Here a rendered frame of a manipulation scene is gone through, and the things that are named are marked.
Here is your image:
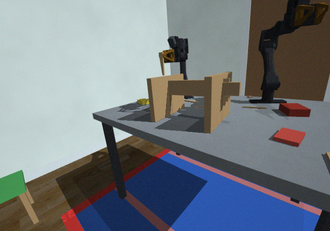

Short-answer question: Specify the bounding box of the red rectangular block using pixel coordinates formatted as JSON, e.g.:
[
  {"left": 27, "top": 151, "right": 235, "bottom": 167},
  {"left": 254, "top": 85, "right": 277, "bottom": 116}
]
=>
[{"left": 279, "top": 103, "right": 311, "bottom": 117}]

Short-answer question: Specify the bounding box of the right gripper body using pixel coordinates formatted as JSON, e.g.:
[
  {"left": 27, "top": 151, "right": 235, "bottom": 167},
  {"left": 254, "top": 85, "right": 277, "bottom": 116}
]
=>
[{"left": 167, "top": 49, "right": 181, "bottom": 62}]

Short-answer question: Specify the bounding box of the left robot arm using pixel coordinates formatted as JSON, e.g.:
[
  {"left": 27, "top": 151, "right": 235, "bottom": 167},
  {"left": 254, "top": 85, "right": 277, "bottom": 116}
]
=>
[{"left": 249, "top": 0, "right": 310, "bottom": 103}]

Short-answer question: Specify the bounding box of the yellow sponge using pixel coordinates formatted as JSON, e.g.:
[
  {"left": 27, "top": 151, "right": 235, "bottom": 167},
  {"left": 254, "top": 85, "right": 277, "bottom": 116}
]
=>
[{"left": 137, "top": 98, "right": 149, "bottom": 105}]

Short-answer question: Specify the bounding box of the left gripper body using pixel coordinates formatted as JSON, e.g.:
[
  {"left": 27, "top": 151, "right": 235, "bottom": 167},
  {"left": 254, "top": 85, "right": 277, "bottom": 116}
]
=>
[{"left": 288, "top": 4, "right": 318, "bottom": 28}]

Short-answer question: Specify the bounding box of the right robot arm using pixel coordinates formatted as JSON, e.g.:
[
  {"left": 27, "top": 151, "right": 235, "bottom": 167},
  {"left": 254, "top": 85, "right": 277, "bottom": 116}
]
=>
[{"left": 167, "top": 36, "right": 194, "bottom": 99}]

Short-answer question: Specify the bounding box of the tan wooden rail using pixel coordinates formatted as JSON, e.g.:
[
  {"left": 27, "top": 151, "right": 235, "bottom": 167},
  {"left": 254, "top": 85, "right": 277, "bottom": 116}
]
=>
[{"left": 168, "top": 79, "right": 241, "bottom": 97}]

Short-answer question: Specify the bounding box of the tan wooden board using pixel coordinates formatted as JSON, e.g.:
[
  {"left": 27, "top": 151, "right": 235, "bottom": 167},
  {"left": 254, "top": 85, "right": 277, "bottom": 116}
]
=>
[
  {"left": 147, "top": 74, "right": 185, "bottom": 122},
  {"left": 204, "top": 72, "right": 232, "bottom": 133}
]

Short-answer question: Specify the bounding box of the red flat block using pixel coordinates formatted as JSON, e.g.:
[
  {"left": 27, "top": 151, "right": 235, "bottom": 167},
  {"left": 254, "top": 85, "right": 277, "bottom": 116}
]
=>
[{"left": 273, "top": 128, "right": 305, "bottom": 147}]

